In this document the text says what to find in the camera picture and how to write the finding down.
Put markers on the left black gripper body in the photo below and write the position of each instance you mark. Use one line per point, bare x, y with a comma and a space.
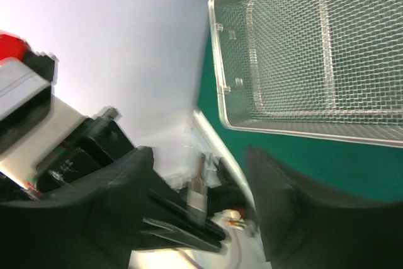
55, 145

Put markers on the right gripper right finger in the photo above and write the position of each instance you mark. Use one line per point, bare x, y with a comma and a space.
307, 224

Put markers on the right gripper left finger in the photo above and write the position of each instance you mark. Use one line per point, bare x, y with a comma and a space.
99, 220

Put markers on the green surgical drape cloth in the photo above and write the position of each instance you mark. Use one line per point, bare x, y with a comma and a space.
368, 170

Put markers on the wire mesh instrument tray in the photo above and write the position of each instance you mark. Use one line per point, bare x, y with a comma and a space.
323, 69

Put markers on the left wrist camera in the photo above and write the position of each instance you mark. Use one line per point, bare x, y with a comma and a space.
27, 79

